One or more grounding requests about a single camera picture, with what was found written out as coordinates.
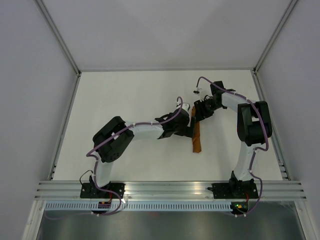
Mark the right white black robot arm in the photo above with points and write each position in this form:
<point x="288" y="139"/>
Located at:
<point x="254" y="128"/>

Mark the aluminium frame post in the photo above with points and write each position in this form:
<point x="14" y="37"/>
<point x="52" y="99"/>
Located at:
<point x="57" y="35"/>
<point x="275" y="34"/>

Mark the right aluminium frame post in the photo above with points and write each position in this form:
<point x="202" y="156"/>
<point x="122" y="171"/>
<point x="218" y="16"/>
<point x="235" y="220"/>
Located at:
<point x="275" y="34"/>

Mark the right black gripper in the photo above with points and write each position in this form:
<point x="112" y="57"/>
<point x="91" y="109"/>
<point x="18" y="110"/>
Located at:
<point x="200" y="112"/>

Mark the left aluminium frame post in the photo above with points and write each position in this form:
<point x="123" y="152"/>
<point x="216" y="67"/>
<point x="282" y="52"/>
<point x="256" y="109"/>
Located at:
<point x="57" y="35"/>

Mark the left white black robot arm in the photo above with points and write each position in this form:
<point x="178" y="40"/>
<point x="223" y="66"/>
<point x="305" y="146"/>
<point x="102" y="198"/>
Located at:
<point x="110" y="142"/>

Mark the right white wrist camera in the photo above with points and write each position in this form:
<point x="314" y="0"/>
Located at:
<point x="200" y="94"/>

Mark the white slotted cable duct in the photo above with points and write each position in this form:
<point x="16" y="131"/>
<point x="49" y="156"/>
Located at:
<point x="158" y="206"/>

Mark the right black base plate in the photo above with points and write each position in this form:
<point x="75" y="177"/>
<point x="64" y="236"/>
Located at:
<point x="226" y="191"/>

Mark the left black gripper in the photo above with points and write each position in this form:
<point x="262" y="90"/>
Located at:
<point x="187" y="131"/>

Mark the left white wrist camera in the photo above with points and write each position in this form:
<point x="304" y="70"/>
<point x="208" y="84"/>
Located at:
<point x="184" y="106"/>

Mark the aluminium front rail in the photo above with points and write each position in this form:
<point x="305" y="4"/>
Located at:
<point x="169" y="191"/>

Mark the brown cloth napkin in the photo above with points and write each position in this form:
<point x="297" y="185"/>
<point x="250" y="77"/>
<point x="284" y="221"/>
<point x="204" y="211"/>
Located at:
<point x="196" y="139"/>

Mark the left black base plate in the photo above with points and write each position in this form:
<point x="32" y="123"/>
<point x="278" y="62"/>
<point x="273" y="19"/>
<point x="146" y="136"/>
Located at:
<point x="89" y="191"/>

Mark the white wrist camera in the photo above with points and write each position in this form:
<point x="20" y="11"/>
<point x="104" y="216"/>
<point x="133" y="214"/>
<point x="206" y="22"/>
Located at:
<point x="184" y="106"/>
<point x="200" y="94"/>

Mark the rear aluminium frame bar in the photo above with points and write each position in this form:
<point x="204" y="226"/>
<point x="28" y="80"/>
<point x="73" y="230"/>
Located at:
<point x="206" y="68"/>

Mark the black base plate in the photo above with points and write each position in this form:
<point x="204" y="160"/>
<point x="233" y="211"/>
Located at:
<point x="89" y="191"/>
<point x="226" y="191"/>

